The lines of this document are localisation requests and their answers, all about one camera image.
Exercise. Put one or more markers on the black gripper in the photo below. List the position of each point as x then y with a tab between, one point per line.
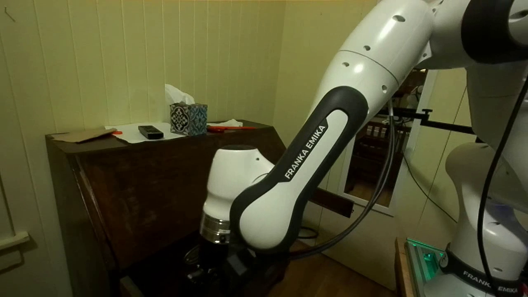
211	266

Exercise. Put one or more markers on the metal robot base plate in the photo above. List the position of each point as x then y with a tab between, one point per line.
424	257

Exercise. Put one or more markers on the crumpled white tissue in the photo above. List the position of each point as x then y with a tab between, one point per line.
224	122

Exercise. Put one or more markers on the black remote control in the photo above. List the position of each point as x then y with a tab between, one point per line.
150	132

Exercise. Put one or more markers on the light wooden robot platform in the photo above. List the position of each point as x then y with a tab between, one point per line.
399	269

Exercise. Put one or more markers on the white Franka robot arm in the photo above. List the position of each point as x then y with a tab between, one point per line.
307	165

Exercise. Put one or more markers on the dark wooden spindle railing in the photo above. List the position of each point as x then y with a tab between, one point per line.
379	137

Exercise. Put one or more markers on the blue patterned tissue box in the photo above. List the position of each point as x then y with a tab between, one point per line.
186	117

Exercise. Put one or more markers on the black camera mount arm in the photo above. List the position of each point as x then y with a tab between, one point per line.
439	122

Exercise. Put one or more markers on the white wall rail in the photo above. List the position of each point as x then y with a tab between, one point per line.
13	241

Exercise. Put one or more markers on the white paper sheet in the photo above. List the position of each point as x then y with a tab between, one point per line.
127	135

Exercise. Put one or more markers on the dark wooden secretary desk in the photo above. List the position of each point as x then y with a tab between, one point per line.
142	198

